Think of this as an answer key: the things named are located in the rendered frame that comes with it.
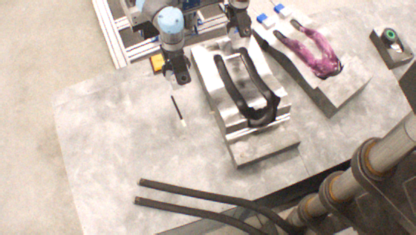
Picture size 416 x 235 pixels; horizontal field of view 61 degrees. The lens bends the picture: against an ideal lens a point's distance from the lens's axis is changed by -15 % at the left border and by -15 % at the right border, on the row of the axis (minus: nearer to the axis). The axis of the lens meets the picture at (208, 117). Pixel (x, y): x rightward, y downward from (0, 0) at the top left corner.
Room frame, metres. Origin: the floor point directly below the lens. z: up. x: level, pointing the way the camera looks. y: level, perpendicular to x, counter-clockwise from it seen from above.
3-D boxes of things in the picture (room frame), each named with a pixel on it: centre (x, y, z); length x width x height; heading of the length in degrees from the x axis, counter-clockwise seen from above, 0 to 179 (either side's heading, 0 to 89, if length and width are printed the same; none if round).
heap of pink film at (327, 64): (0.93, -0.42, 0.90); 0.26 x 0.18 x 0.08; 41
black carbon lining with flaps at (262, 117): (0.73, -0.14, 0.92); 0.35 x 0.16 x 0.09; 23
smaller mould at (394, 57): (1.05, -0.87, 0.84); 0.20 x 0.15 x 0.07; 23
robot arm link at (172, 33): (0.74, 0.13, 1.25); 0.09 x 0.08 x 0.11; 43
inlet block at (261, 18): (1.10, -0.21, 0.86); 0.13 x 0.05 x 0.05; 41
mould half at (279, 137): (0.71, -0.13, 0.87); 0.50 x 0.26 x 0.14; 23
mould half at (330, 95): (0.93, -0.43, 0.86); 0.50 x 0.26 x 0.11; 41
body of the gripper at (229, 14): (0.97, -0.09, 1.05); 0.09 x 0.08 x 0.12; 23
